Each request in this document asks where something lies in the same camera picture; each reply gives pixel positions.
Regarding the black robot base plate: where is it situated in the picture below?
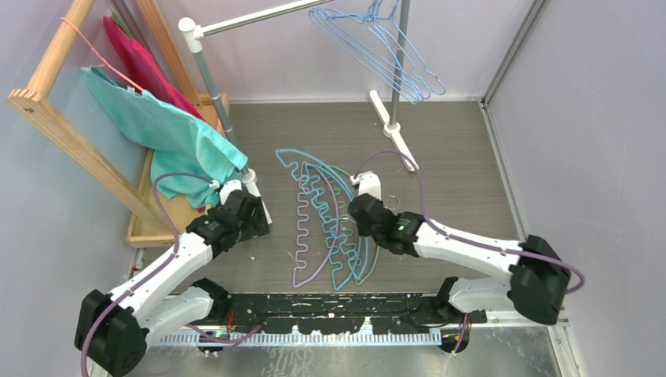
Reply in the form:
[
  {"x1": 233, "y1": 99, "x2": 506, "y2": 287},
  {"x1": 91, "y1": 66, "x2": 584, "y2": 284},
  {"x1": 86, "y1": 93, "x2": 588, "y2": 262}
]
[{"x1": 196, "y1": 293, "x2": 488, "y2": 352}]

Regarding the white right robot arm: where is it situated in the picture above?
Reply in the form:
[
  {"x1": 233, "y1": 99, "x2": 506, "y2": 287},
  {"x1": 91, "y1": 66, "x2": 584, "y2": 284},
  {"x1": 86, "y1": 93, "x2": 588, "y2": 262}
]
[{"x1": 348, "y1": 193, "x2": 573, "y2": 325}]

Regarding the teal wavy plastic hanger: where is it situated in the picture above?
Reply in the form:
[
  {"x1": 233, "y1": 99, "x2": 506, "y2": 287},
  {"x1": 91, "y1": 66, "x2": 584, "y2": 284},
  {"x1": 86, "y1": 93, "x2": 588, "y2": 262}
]
[{"x1": 275, "y1": 148, "x2": 372, "y2": 291}]

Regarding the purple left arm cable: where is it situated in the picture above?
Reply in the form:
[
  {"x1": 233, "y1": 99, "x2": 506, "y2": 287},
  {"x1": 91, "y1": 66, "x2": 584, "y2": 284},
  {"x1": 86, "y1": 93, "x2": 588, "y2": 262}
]
[{"x1": 80, "y1": 172, "x2": 220, "y2": 377}]

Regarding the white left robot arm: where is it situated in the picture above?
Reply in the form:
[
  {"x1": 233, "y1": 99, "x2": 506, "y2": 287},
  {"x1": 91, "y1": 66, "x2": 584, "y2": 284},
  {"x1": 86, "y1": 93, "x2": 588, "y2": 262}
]
[{"x1": 74, "y1": 188, "x2": 269, "y2": 376}]

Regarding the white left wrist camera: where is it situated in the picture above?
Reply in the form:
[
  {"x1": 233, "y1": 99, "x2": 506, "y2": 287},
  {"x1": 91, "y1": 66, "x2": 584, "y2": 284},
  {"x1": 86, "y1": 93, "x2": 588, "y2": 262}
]
[{"x1": 209, "y1": 180, "x2": 243, "y2": 206}]

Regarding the light blue wire hanger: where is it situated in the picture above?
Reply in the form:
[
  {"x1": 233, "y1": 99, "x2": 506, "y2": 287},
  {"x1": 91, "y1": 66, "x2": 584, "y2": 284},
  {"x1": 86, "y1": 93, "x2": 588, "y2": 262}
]
[
  {"x1": 366, "y1": 1, "x2": 447, "y2": 104},
  {"x1": 312, "y1": 0, "x2": 433, "y2": 102},
  {"x1": 308, "y1": 5, "x2": 425, "y2": 105}
]

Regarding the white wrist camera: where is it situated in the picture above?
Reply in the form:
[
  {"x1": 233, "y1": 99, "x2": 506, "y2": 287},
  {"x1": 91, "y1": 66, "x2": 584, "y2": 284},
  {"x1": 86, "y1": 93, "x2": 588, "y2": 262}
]
[
  {"x1": 349, "y1": 171, "x2": 382, "y2": 200},
  {"x1": 209, "y1": 180, "x2": 243, "y2": 206}
]

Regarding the wooden clothes rack frame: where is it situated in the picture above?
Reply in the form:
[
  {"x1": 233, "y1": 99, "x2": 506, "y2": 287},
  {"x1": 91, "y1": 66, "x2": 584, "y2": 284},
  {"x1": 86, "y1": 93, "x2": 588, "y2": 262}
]
[{"x1": 7, "y1": 1, "x2": 229, "y2": 248}]

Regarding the teal cloth garment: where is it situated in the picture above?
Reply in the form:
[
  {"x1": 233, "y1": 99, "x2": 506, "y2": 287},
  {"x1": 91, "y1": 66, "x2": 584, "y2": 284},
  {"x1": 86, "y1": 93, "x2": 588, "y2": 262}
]
[{"x1": 81, "y1": 67, "x2": 248, "y2": 183}]

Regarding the magenta cloth garment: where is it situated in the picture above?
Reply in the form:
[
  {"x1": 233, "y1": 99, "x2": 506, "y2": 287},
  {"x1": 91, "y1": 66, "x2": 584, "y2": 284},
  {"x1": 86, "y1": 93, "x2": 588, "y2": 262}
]
[{"x1": 103, "y1": 16, "x2": 204, "y2": 120}]

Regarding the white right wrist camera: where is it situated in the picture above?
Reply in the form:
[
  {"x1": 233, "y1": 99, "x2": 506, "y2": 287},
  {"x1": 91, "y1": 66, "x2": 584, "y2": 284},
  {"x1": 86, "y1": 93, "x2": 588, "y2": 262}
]
[{"x1": 349, "y1": 171, "x2": 382, "y2": 200}]

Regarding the metal hanger rail stand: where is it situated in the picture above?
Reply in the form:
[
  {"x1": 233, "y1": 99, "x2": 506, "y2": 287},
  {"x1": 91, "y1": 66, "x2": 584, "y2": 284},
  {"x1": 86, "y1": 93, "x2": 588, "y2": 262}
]
[{"x1": 178, "y1": 0, "x2": 420, "y2": 227}]

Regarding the purple wavy plastic hanger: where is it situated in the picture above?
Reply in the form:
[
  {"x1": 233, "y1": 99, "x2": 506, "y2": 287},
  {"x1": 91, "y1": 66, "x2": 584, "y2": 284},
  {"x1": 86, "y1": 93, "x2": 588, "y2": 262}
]
[{"x1": 292, "y1": 178, "x2": 330, "y2": 288}]

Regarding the pink elastic cord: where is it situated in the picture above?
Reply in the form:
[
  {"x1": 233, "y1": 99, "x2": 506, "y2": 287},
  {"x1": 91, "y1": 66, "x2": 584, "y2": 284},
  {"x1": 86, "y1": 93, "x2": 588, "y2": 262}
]
[{"x1": 60, "y1": 16, "x2": 145, "y2": 93}]

